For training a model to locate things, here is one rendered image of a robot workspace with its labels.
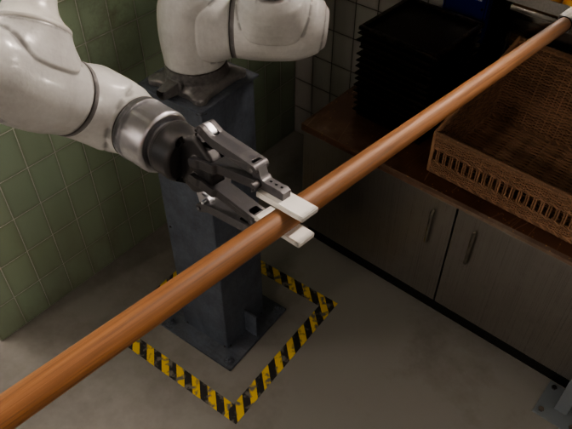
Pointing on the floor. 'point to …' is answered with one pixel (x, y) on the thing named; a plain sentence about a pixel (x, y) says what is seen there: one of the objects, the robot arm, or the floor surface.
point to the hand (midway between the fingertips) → (285, 214)
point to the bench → (443, 243)
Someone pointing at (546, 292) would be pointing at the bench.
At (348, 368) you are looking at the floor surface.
